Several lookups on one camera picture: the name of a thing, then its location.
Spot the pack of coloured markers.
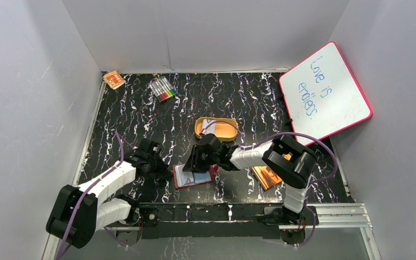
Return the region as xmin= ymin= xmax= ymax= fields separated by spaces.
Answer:
xmin=149 ymin=76 xmax=178 ymax=103

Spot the small orange card box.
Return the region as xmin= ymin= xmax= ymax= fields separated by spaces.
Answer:
xmin=103 ymin=70 xmax=125 ymax=89

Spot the red leather card holder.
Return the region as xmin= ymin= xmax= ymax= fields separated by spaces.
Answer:
xmin=172 ymin=164 xmax=218 ymax=189

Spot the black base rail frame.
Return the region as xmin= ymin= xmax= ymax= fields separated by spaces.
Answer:
xmin=50 ymin=203 xmax=374 ymax=248

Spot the white credit card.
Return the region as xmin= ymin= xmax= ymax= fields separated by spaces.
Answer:
xmin=200 ymin=119 xmax=216 ymax=134

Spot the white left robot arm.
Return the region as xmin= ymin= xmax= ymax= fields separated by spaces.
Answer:
xmin=45 ymin=139 xmax=171 ymax=249

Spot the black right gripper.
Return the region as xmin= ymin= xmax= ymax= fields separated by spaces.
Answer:
xmin=182 ymin=144 xmax=219 ymax=174

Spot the pink framed whiteboard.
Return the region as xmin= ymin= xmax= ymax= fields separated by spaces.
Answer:
xmin=279 ymin=41 xmax=373 ymax=140

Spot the orange book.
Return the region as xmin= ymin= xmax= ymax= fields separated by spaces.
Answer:
xmin=252 ymin=166 xmax=282 ymax=191

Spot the orange oval tray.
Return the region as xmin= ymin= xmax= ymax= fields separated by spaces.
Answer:
xmin=194 ymin=117 xmax=238 ymax=142

